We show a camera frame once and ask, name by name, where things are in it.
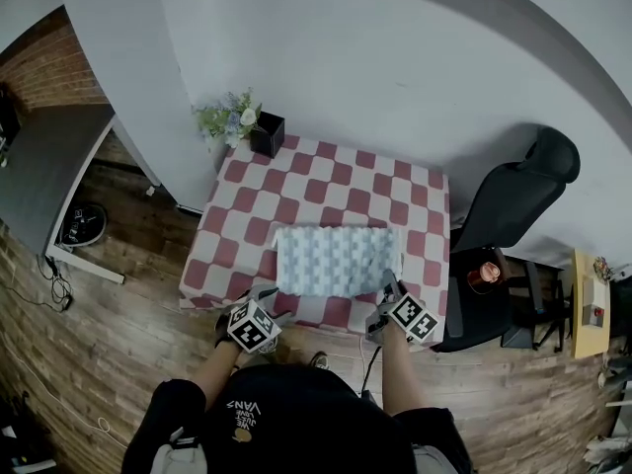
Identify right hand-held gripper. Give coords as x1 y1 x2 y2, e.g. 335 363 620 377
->
364 269 441 349

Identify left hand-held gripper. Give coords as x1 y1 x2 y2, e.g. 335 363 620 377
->
213 285 294 356

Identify white grey patterned towel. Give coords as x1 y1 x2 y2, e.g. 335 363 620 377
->
273 223 405 299

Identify person's right forearm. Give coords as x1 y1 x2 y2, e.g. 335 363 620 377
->
380 324 422 418

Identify person's left forearm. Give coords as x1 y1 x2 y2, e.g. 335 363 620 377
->
190 339 244 407

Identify copper coloured cup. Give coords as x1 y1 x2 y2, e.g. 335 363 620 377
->
466 260 504 296

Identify person's black printed shirt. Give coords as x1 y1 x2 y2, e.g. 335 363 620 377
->
120 361 473 474

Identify red white checkered tablecloth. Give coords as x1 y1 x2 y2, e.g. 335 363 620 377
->
178 134 452 353

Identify black office chair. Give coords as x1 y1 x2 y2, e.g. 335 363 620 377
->
432 125 582 355

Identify black metal stand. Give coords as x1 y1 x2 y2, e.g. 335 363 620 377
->
500 259 575 354

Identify black square holder box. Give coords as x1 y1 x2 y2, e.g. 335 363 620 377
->
248 111 286 160

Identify white blue flower bouquet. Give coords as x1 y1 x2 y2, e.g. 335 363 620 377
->
192 88 264 150

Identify white box with red button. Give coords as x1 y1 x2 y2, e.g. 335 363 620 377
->
581 275 608 329

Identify yellow side table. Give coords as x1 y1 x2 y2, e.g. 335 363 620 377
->
570 248 614 360

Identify black round robot vacuum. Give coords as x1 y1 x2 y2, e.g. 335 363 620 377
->
58 201 110 249

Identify colourful small ornament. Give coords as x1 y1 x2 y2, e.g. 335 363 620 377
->
592 256 615 284

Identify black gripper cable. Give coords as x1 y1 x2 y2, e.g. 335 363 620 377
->
363 345 385 396

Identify grey chest harness strap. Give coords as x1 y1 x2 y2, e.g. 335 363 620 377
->
151 428 209 474

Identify black floor cable bundle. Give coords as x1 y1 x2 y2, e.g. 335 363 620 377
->
38 253 75 314

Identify thin white floor cable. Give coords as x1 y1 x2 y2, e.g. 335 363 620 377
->
0 336 114 435

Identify grey desk with white frame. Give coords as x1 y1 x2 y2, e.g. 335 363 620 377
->
0 103 126 286

